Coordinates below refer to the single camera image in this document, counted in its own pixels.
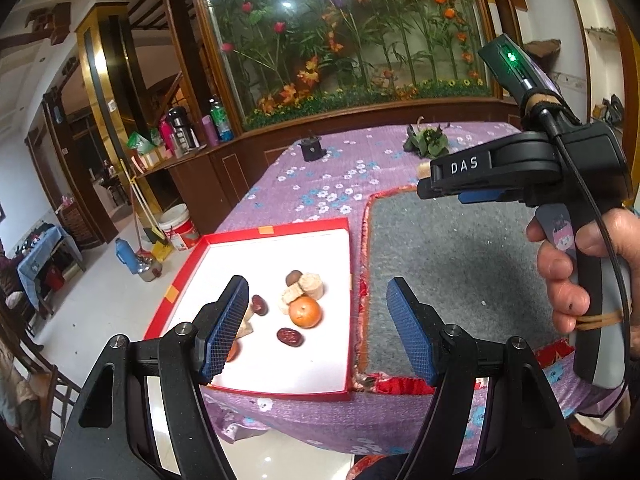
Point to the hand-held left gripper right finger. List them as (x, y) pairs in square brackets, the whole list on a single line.
[(410, 330)]

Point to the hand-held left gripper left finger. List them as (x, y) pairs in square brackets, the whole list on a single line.
[(225, 330)]

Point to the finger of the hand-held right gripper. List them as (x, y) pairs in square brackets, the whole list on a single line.
[(482, 198), (450, 172)]

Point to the small orange-red fruit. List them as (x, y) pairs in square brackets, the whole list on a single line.
[(233, 351)]

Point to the red date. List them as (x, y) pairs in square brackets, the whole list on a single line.
[(290, 337), (259, 305)]

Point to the orange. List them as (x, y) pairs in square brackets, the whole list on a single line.
[(305, 312)]

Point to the red box with white inside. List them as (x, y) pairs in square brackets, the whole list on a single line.
[(300, 365)]

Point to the person's right hand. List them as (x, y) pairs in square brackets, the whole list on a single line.
[(560, 270)]

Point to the green leafy bunch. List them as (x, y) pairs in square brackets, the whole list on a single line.
[(427, 141)]

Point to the grey mat with red border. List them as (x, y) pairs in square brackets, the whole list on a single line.
[(450, 260)]

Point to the metal kettle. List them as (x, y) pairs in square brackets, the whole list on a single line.
[(149, 269)]

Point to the white bucket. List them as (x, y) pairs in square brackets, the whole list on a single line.
[(177, 227)]

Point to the blue floor bottle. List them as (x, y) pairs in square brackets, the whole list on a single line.
[(125, 256)]

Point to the purple floral tablecloth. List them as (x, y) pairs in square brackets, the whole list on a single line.
[(320, 195)]

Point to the black box-shaped device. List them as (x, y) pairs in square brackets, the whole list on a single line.
[(312, 150)]

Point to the yellow broom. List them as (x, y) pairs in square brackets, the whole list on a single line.
[(142, 210)]

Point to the wooden sideboard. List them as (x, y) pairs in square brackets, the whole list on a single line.
[(225, 170)]

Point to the rubber band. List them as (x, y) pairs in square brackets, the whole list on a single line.
[(602, 317)]

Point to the wicker basket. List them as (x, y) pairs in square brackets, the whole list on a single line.
[(75, 222)]

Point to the table with blue cloth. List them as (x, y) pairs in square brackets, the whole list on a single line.
[(45, 260)]

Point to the wooden chair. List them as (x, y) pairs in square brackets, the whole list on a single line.
[(35, 370)]

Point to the purple bottle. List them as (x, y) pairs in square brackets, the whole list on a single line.
[(209, 131)]

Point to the pink bottle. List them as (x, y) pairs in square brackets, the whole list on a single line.
[(167, 136)]

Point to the black thermos jug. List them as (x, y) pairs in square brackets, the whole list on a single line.
[(182, 129)]

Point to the green bag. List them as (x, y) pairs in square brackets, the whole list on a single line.
[(139, 143)]

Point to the green and blue bottle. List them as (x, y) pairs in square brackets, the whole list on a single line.
[(220, 121)]

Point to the gold framed cabinet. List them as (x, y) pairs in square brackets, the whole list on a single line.
[(100, 85)]

